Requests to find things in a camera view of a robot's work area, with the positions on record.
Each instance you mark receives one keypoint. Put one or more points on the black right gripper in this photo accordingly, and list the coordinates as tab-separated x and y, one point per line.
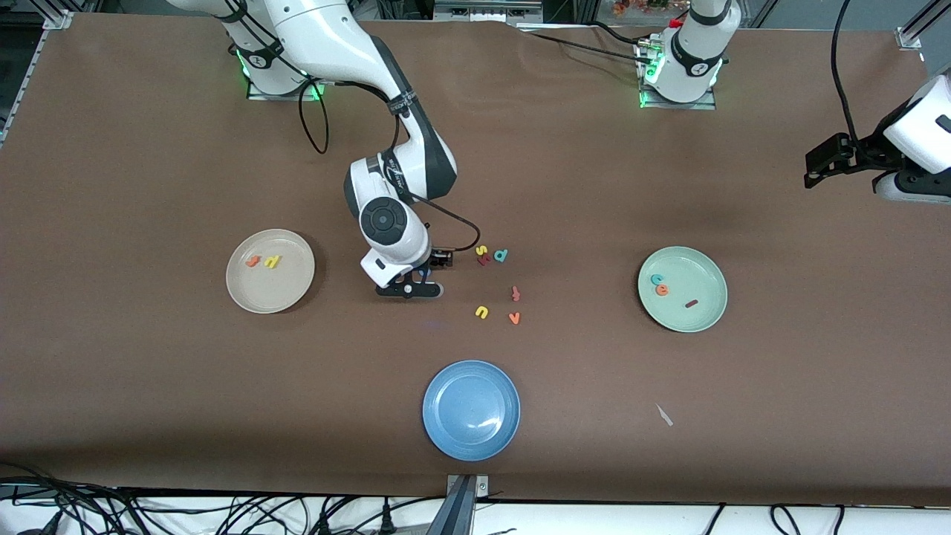
433	259

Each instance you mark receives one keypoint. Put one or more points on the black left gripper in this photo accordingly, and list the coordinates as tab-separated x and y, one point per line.
866	153

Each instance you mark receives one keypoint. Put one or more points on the yellow foam letter h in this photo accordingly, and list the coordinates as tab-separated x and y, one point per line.
273	261

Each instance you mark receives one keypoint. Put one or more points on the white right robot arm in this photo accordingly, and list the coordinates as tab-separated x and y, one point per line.
334	37

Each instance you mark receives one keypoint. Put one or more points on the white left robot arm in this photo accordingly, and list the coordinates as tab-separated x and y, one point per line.
695	59

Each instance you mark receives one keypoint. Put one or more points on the brown table cover sheet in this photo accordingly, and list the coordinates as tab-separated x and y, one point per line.
475	148

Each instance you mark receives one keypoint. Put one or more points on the blue plate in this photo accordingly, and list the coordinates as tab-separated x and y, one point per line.
471	410

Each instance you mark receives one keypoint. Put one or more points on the light green plate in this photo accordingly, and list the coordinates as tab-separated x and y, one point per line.
691	275

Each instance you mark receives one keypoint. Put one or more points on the beige brown plate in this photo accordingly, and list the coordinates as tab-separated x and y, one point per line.
270	290

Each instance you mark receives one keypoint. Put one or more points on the orange flower decoration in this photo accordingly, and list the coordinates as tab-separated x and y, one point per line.
639	6

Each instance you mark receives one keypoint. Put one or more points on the grey metal box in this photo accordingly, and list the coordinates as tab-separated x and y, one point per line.
487	9

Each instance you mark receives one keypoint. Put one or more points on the white paper scrap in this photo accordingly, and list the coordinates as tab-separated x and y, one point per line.
663	414

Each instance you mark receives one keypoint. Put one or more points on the aluminium frame corner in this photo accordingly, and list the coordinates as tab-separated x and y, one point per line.
59	20
908	39

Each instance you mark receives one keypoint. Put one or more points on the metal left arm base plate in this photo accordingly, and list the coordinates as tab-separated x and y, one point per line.
642	105

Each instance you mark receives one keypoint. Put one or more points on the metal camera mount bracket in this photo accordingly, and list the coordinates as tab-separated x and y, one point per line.
461	505

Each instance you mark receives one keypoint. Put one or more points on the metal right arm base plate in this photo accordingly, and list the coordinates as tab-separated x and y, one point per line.
256	93

